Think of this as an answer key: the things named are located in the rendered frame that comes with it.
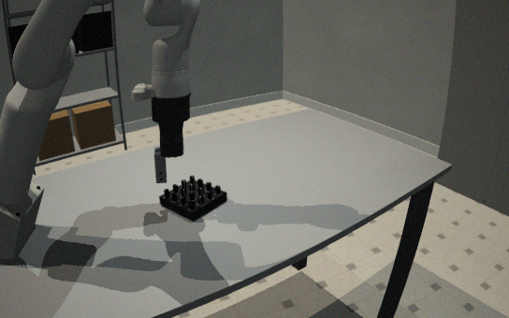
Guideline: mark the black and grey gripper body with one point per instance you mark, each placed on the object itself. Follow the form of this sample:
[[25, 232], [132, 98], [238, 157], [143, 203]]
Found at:
[[170, 94]]

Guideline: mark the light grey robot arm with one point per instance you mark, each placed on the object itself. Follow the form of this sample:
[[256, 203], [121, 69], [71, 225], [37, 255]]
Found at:
[[43, 55]]

